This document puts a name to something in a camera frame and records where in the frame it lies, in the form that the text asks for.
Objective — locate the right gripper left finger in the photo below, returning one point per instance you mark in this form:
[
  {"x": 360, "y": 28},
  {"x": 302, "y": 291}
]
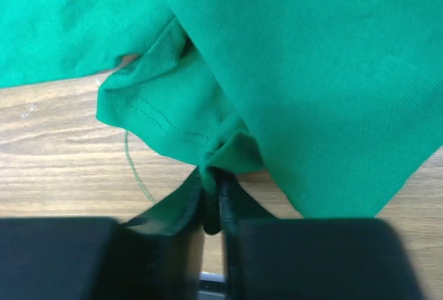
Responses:
[{"x": 156, "y": 255}]

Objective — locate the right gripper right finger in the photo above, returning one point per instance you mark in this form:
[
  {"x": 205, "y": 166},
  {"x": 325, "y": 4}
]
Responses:
[{"x": 271, "y": 258}]

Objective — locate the green t shirt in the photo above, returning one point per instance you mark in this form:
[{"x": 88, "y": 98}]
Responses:
[{"x": 340, "y": 100}]

